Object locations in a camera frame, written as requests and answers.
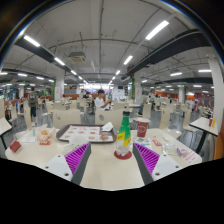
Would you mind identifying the pink paper sheet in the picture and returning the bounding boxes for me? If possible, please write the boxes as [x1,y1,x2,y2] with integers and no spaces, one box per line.
[179,148,201,164]

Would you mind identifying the crumpled food wrapper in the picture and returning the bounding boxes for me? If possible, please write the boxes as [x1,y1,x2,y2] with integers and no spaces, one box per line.
[34,123,58,145]

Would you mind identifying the flat round red coaster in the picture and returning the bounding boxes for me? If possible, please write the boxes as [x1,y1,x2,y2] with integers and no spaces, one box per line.
[113,149,133,161]

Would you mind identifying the small red sauce packet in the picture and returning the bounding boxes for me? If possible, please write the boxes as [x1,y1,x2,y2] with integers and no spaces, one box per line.
[151,138,163,147]

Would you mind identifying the red paper cup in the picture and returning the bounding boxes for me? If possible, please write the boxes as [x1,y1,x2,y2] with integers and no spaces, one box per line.
[135,117,151,138]

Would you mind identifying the beige chairs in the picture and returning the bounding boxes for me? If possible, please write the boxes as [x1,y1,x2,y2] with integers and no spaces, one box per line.
[0,96,214,134]

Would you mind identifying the green drink bottle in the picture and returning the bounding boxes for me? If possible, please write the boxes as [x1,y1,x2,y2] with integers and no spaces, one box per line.
[115,110,132,158]

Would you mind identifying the clear plastic bag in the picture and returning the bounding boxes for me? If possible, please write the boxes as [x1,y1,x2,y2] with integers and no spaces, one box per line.
[162,143,183,157]

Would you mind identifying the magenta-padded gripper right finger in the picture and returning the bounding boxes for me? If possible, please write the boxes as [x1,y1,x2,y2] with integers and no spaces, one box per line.
[132,142,184,186]

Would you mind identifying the white napkin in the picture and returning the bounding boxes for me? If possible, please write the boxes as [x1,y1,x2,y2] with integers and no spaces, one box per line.
[100,121,115,133]

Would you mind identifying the beige square table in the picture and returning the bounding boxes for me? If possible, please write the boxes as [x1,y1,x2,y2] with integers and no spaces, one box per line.
[0,117,14,149]
[189,116,219,154]

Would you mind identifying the ceiling air conditioner unit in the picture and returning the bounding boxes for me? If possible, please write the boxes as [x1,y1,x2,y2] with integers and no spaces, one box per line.
[68,50,87,64]

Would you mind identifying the dark food tray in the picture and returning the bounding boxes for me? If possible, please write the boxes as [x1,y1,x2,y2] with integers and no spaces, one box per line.
[55,123,117,144]

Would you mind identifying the printed flyers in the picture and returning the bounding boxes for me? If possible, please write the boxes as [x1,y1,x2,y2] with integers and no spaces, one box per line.
[131,136,153,149]

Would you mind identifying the white dotted cup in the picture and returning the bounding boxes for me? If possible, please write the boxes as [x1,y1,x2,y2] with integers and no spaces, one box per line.
[63,133,89,155]

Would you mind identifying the person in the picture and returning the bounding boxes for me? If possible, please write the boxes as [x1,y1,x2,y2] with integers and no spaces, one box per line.
[27,88,39,127]
[94,88,113,112]

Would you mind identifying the white printed paper sheet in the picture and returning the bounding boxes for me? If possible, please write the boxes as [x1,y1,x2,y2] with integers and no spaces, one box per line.
[18,134,38,144]

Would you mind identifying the ceiling lights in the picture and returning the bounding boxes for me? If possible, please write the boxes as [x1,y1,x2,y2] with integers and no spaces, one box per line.
[0,19,214,98]

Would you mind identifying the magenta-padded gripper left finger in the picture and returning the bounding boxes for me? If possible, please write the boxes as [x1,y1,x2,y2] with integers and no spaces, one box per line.
[42,142,92,186]

